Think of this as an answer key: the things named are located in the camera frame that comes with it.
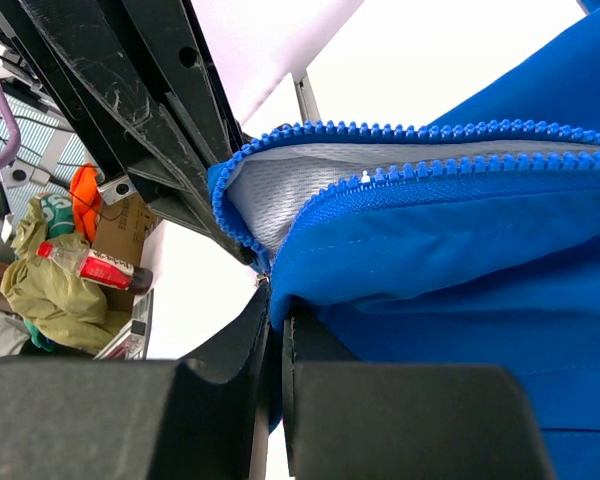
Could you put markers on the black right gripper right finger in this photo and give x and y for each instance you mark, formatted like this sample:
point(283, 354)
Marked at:
point(347, 419)

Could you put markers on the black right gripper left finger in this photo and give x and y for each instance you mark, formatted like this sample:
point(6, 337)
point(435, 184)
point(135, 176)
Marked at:
point(205, 416)

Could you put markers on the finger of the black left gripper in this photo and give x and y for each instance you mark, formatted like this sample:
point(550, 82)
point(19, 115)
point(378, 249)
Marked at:
point(91, 61)
point(194, 101)

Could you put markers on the green white printed cloth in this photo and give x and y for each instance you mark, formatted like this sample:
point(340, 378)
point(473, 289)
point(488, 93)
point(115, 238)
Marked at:
point(57, 211)

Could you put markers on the brown cardboard box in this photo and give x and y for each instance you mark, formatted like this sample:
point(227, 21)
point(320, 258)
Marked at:
point(122, 231)

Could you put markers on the aluminium table frame rail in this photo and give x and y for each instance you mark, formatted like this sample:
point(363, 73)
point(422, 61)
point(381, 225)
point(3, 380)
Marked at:
point(306, 99)

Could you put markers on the red labelled plastic bottle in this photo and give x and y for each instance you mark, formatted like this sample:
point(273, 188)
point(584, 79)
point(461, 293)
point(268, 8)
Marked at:
point(99, 268)

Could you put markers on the blue white red jacket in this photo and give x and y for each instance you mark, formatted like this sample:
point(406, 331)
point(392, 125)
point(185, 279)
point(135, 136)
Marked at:
point(474, 239)

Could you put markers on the orange cloth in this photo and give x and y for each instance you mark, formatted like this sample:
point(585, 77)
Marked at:
point(86, 201)

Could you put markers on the olive green cloth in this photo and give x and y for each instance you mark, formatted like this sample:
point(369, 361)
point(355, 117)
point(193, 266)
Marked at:
point(67, 310)

